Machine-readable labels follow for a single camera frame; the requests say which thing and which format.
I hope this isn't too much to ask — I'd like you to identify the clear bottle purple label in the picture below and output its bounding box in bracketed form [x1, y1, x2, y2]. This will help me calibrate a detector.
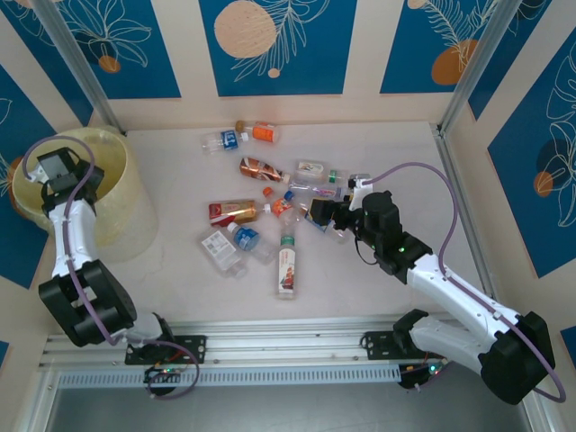
[288, 178, 352, 203]

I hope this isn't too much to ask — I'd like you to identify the white label bottle green cap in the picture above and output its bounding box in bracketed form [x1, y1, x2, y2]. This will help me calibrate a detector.
[293, 159, 339, 185]

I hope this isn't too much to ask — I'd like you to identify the clear bottle blue cap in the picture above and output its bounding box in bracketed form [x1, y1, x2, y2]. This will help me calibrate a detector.
[283, 189, 351, 244]

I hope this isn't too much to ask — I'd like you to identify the small bottle orange cap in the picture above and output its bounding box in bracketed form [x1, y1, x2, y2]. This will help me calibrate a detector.
[262, 186, 302, 226]

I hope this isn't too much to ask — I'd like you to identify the tall red white label bottle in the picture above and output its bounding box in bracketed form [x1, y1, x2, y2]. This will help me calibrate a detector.
[274, 231, 301, 302]

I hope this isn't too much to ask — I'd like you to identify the copper brown label bottle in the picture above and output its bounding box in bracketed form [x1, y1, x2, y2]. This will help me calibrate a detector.
[238, 156, 292, 185]

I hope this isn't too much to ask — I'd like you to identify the round blue label water bottle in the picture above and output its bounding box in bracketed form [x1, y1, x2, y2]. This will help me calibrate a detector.
[226, 221, 278, 265]

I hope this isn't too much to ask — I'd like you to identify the red and gold label bottle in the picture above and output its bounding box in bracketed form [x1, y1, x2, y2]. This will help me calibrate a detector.
[207, 199, 273, 225]

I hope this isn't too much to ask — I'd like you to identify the square clear bottle white label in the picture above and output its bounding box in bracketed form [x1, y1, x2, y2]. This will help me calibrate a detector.
[199, 226, 249, 279]

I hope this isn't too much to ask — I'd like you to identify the blue label bottle white cap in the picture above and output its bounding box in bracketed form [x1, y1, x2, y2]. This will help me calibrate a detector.
[200, 128, 252, 157]

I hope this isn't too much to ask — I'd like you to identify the pale yellow plastic bin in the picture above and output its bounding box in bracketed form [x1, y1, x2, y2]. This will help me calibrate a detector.
[9, 125, 159, 263]

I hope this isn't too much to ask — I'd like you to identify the orange label bottle brown cap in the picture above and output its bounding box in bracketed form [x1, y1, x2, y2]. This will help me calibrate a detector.
[235, 118, 283, 144]

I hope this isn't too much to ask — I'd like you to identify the small controller circuit board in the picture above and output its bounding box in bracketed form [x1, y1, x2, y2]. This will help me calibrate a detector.
[142, 364, 186, 384]
[398, 361, 447, 392]

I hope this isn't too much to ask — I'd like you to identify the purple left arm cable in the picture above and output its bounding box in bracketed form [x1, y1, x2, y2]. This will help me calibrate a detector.
[21, 134, 200, 401]

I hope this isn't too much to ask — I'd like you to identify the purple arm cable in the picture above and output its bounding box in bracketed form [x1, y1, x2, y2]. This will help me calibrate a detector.
[366, 161, 567, 404]
[21, 134, 200, 401]

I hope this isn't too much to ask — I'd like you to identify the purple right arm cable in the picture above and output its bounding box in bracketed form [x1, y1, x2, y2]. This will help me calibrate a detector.
[366, 161, 567, 404]

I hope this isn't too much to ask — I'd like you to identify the aluminium side rail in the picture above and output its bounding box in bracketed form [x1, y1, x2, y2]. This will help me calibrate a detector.
[429, 121, 500, 301]

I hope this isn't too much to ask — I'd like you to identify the aluminium frame post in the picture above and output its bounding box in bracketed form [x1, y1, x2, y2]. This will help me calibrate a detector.
[33, 0, 125, 136]
[436, 0, 514, 136]

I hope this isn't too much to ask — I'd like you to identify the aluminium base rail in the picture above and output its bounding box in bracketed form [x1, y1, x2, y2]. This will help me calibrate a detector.
[39, 317, 530, 368]

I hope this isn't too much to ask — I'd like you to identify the grey slotted cable duct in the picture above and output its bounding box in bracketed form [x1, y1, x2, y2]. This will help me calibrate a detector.
[56, 364, 402, 389]

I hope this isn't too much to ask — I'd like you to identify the aluminium frame bar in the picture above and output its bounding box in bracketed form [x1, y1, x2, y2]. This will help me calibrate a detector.
[521, 398, 559, 432]
[22, 371, 62, 432]

